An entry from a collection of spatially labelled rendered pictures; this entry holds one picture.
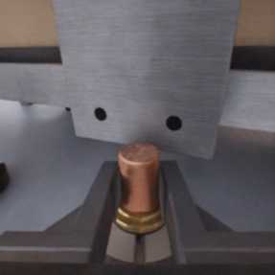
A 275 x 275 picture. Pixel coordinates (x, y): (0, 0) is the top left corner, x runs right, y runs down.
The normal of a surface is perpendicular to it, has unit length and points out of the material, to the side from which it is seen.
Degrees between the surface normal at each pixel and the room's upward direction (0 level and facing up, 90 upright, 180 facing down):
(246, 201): 180
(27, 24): 90
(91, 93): 90
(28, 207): 180
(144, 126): 90
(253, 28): 90
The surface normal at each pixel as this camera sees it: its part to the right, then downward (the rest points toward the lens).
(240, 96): -0.36, 0.43
